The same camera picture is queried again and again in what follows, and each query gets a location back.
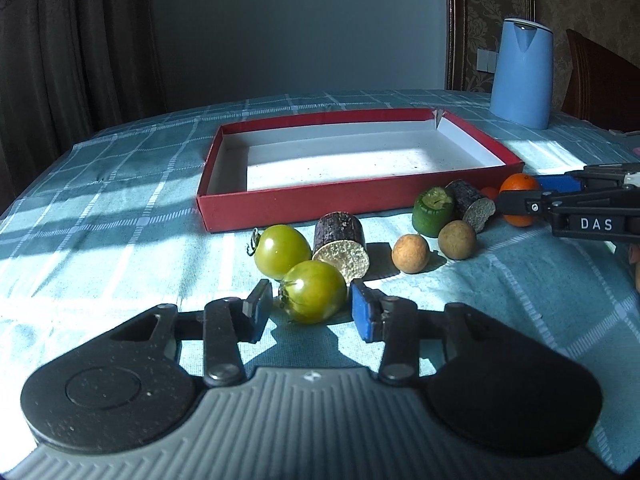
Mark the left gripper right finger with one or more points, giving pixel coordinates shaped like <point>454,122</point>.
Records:
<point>393,321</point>

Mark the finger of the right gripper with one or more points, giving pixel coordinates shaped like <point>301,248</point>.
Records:
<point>524,202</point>
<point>559,183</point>

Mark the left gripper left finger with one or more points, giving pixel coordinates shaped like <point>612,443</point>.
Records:
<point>227,322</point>

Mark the orange tangerine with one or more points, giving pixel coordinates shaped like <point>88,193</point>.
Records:
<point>519,182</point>

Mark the red cherry tomato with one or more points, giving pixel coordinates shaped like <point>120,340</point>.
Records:
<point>489,192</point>

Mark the dark brown longan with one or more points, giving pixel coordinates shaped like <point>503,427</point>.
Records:
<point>457,240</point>

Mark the green tomato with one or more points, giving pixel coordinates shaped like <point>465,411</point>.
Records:
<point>312,291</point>
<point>277,249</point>

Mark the purple sugarcane piece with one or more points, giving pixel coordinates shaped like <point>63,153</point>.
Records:
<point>339,241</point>

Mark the dark sugarcane piece right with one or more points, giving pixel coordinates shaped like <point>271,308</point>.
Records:
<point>470,205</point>

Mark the light brown longan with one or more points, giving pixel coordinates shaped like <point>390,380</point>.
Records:
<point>411,253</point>

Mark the green cucumber piece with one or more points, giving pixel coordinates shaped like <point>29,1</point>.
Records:
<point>432,210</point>

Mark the blue kettle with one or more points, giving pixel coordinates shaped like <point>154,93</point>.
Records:
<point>522,88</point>

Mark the dark wooden chair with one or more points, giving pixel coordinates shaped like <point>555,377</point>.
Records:
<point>603,87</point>

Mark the teal plaid tablecloth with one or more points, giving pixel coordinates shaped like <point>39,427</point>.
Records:
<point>112,229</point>

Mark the red cardboard box tray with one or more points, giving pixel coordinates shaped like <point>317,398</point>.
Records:
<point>297,168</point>

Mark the brown patterned curtain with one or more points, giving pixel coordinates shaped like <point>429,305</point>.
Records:
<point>70,68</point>

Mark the white wall switch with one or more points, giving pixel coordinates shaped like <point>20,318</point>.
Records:
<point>486,61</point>

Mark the wooden headboard frame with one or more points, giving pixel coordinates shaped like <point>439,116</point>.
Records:
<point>475,25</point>

